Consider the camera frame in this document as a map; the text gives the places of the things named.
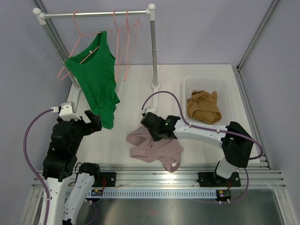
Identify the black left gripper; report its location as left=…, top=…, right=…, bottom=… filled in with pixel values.
left=66, top=110, right=101, bottom=152

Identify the pink tank top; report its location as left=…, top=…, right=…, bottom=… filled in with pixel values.
left=126, top=126, right=184, bottom=173

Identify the brown tank top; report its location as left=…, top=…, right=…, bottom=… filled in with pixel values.
left=187, top=90, right=222, bottom=125

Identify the pink hanger of brown top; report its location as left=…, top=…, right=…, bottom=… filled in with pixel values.
left=124, top=11, right=140, bottom=81

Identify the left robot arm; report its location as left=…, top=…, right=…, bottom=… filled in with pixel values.
left=40, top=110, right=102, bottom=225

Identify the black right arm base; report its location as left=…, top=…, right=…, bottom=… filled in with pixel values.
left=197, top=172, right=241, bottom=188

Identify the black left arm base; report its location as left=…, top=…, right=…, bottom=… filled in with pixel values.
left=100, top=172, right=117, bottom=188

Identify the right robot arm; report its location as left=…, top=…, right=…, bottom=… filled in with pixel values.
left=141, top=112, right=254, bottom=187

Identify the green tank top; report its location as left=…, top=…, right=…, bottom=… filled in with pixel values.
left=66, top=31, right=120, bottom=129

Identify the pink hanger of green top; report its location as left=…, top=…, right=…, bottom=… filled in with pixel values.
left=57, top=11, right=113, bottom=81

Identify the white plastic basket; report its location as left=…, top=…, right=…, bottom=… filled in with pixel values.
left=182, top=76, right=236, bottom=126

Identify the white clothes rack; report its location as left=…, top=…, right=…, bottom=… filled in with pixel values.
left=33, top=0, right=160, bottom=112

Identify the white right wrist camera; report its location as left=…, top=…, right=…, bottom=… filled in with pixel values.
left=141, top=106, right=157, bottom=116

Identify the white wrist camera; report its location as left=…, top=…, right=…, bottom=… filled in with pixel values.
left=141, top=106, right=157, bottom=116
left=51, top=101, right=81, bottom=121

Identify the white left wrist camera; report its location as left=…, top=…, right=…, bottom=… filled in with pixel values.
left=51, top=101, right=81, bottom=121

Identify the white slotted cable duct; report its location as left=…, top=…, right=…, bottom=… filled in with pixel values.
left=85, top=189, right=217, bottom=199

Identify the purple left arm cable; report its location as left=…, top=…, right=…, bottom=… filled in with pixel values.
left=24, top=109, right=56, bottom=225

